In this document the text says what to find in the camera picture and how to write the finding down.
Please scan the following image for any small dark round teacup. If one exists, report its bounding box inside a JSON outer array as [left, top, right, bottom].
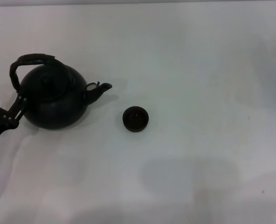
[[122, 105, 150, 133]]

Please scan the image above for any black round teapot with handle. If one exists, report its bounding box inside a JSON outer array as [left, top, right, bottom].
[[9, 53, 113, 130]]

